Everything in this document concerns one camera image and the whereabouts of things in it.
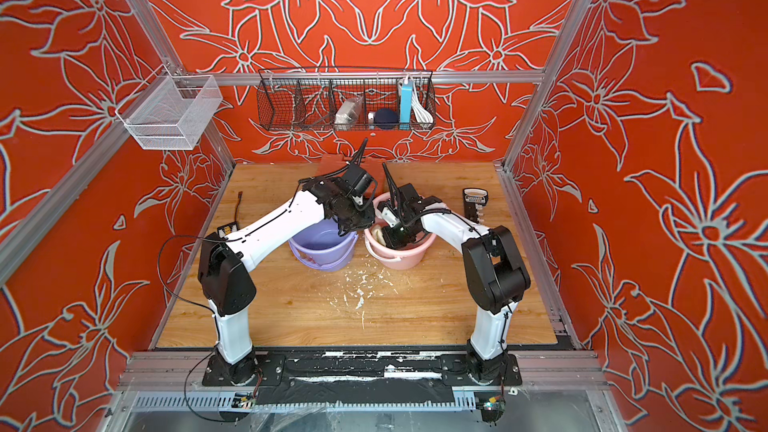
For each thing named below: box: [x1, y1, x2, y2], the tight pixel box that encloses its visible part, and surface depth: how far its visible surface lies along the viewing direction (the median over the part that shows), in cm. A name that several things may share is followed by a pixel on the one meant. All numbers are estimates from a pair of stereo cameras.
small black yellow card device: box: [217, 222, 239, 238], surface depth 101 cm
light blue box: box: [400, 83, 413, 130], surface depth 90 cm
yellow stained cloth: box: [371, 224, 387, 246], surface depth 83 cm
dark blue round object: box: [373, 108, 400, 130], surface depth 97 cm
